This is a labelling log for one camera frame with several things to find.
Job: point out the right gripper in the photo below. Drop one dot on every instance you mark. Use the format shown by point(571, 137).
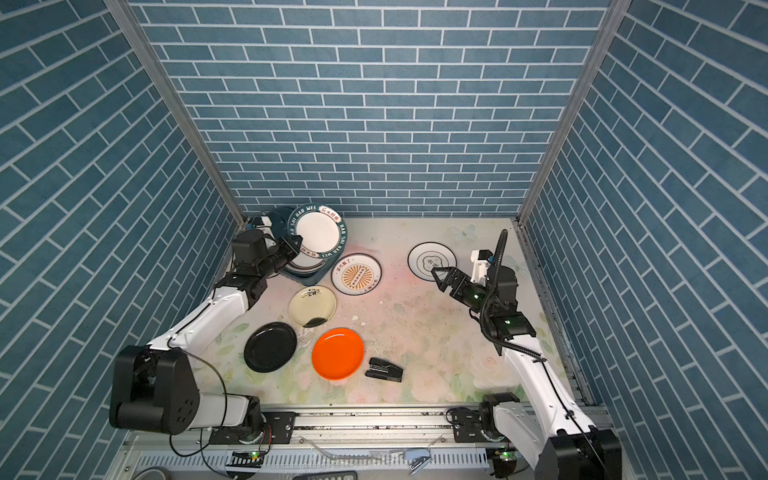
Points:
point(455, 276)

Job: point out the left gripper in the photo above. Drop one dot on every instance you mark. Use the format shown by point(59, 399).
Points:
point(288, 249)

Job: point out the white plate lettered green rim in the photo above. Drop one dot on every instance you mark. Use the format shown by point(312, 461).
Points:
point(323, 230)

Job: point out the white plate cloud emblem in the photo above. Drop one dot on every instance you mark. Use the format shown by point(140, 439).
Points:
point(426, 256)

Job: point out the cream yellow plate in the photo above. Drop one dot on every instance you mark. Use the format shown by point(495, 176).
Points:
point(312, 306)

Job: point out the white plate orange sunburst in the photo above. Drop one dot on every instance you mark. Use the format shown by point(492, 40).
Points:
point(356, 274)

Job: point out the black plate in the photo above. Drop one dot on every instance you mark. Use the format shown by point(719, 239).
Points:
point(270, 347)

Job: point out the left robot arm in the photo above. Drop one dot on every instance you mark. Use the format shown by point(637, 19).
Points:
point(154, 388)

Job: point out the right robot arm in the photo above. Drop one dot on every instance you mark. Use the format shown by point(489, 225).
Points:
point(558, 440)

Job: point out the teal plastic bin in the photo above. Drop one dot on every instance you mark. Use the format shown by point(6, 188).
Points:
point(275, 222)

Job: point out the black stapler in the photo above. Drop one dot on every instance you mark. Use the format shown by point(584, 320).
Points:
point(385, 370)

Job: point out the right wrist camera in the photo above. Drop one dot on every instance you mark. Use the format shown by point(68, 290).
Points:
point(481, 263)

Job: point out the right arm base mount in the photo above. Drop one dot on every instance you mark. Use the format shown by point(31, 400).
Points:
point(470, 426)

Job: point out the aluminium front rail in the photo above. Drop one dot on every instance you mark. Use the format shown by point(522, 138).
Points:
point(371, 442)

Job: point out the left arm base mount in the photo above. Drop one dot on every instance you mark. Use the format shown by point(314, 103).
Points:
point(275, 428)

